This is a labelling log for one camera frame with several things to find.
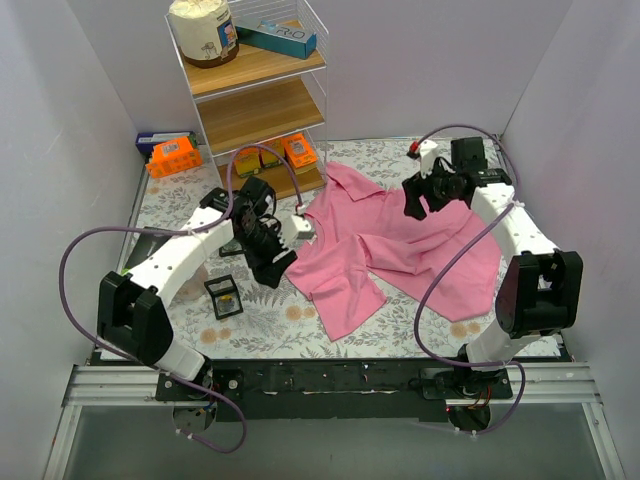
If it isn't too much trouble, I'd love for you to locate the pink t-shirt garment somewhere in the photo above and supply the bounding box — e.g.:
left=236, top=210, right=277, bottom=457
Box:
left=286, top=162, right=485, bottom=341

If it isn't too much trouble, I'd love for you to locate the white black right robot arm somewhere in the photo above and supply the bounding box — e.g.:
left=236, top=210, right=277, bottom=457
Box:
left=402, top=138, right=583, bottom=398

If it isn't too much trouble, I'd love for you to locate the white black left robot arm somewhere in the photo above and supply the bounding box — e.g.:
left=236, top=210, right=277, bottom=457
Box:
left=97, top=177, right=313, bottom=400

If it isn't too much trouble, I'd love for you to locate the black display case far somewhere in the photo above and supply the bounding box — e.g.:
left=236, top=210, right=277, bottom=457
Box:
left=219, top=239, right=244, bottom=257

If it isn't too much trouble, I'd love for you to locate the black display case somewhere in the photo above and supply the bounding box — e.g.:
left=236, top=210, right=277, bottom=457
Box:
left=219, top=239, right=244, bottom=257
left=204, top=274, right=244, bottom=320

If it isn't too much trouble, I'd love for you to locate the yellow green packet left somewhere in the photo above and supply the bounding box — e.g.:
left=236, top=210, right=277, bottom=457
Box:
left=233, top=147, right=262, bottom=178

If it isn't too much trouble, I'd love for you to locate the yellow green packet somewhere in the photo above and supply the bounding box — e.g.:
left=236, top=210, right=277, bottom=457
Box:
left=233, top=147, right=262, bottom=178
left=260, top=139, right=285, bottom=168

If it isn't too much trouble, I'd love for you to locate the yellow green packet middle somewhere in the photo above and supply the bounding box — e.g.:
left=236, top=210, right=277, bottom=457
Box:
left=260, top=139, right=285, bottom=168

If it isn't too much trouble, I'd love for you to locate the black display case near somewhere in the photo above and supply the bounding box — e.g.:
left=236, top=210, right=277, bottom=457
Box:
left=204, top=274, right=244, bottom=320

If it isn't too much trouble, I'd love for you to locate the pink toilet paper roll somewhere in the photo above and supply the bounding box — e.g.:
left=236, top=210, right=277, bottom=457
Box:
left=174, top=264, right=208, bottom=301

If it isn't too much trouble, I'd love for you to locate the orange packet on shelf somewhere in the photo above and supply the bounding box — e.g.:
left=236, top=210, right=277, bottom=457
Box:
left=282, top=133, right=317, bottom=175

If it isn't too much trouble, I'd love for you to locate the black flat product box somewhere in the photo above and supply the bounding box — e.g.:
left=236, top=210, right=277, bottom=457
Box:
left=123, top=233, right=171, bottom=272

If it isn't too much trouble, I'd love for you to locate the orange box beside shelf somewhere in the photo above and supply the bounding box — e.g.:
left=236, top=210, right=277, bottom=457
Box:
left=146, top=136, right=203, bottom=179

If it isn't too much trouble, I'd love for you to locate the floral patterned table mat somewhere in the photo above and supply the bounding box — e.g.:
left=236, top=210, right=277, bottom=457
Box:
left=99, top=138, right=564, bottom=361

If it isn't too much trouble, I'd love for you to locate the dark blue flat box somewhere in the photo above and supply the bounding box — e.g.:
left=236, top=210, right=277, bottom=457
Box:
left=135, top=131, right=197, bottom=155

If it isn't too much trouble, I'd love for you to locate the teal rectangular box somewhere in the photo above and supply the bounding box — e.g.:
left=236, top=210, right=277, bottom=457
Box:
left=235, top=18, right=317, bottom=60

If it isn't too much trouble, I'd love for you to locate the wrapped toilet paper roll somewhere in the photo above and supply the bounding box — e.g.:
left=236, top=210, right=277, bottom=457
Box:
left=168, top=0, right=239, bottom=69

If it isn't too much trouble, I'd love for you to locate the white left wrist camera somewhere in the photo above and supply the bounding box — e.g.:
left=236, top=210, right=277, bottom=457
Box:
left=279, top=214, right=315, bottom=247

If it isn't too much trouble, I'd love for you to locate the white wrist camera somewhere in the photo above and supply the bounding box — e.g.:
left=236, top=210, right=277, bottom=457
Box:
left=279, top=214, right=315, bottom=247
left=407, top=140, right=439, bottom=178

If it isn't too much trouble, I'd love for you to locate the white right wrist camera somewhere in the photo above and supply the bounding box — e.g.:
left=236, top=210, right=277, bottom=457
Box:
left=407, top=140, right=439, bottom=178

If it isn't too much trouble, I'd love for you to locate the white wire wooden shelf rack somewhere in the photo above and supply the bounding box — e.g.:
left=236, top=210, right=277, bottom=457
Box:
left=180, top=1, right=329, bottom=198

